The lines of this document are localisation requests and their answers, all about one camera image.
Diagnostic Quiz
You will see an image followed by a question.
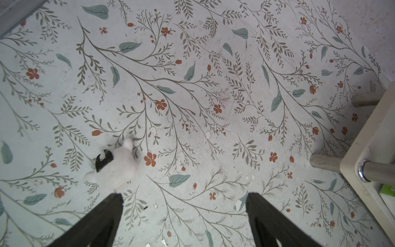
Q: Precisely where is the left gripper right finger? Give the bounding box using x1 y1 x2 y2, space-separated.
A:
246 192 320 247

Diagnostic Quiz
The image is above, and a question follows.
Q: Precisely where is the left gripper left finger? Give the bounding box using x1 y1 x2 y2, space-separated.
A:
50 193 123 247

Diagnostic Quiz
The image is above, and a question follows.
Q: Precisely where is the white two-tier shelf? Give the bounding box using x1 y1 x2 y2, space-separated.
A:
310 82 395 242

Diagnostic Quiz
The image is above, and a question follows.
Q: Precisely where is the small white toy figure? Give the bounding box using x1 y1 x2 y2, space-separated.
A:
85 139 137 196

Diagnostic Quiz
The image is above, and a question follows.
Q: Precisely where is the floral table mat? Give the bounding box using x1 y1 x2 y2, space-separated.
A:
1 1 392 247

